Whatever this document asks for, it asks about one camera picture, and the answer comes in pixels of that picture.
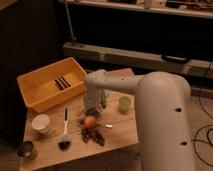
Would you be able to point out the black object on ledge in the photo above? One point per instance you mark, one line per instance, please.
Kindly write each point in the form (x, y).
(173, 59)

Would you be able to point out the yellow plastic bin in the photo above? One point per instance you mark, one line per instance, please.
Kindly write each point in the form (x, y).
(39, 90)

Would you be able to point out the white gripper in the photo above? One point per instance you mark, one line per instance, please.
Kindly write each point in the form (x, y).
(91, 103)

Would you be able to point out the bunch of dark grapes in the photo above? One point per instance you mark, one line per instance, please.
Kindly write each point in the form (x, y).
(92, 134)

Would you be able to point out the orange ball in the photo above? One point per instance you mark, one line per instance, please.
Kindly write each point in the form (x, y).
(89, 122)

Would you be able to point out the dark striped item in bin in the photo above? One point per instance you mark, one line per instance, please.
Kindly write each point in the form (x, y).
(62, 83)

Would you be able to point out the green plastic cup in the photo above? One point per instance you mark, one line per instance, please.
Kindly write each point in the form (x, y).
(124, 104)

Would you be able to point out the black white dish brush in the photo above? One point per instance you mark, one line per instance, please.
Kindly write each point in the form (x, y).
(64, 141)

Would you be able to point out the metal tin can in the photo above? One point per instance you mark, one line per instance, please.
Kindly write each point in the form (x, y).
(27, 150)

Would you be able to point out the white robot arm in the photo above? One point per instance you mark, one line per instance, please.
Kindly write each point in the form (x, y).
(160, 112)

